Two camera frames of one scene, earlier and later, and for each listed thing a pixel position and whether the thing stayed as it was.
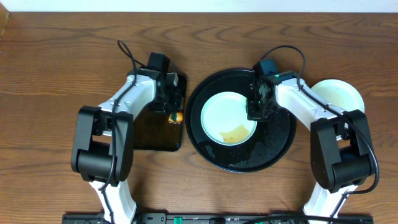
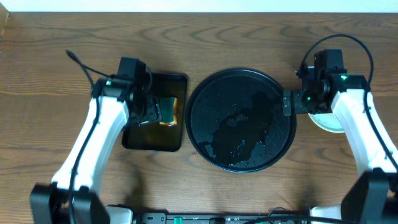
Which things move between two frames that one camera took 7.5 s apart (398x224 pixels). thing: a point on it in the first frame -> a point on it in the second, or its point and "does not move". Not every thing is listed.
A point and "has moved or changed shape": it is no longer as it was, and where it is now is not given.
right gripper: [252, 114] -> [286, 94]
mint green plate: [224, 119] has moved or changed shape
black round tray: [270, 142] does not move
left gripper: [173, 101] -> [152, 111]
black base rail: [222, 218] does not move
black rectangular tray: [152, 129] does not move
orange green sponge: [176, 117] has moved or changed shape
